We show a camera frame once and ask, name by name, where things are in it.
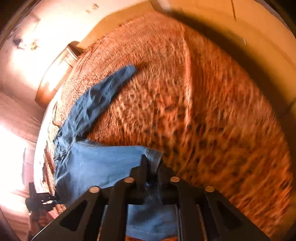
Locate blue denim jeans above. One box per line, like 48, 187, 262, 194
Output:
53, 65, 177, 240

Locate leopard print bed cover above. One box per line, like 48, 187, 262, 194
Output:
38, 12, 293, 240

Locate wooden headboard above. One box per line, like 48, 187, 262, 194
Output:
35, 41, 83, 109

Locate beige wooden wardrobe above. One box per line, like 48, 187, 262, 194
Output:
150, 0, 296, 110

